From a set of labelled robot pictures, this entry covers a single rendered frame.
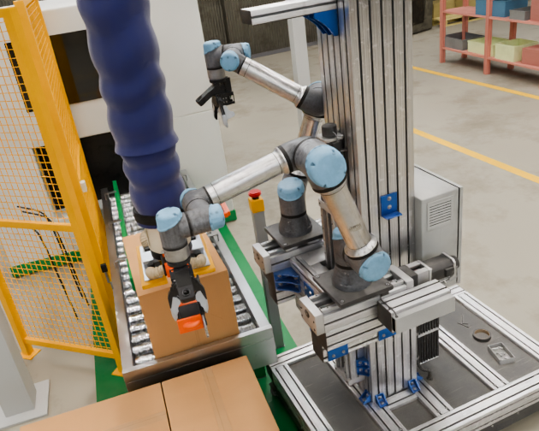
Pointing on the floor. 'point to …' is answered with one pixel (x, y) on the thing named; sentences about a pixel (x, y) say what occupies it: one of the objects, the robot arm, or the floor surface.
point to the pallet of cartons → (450, 14)
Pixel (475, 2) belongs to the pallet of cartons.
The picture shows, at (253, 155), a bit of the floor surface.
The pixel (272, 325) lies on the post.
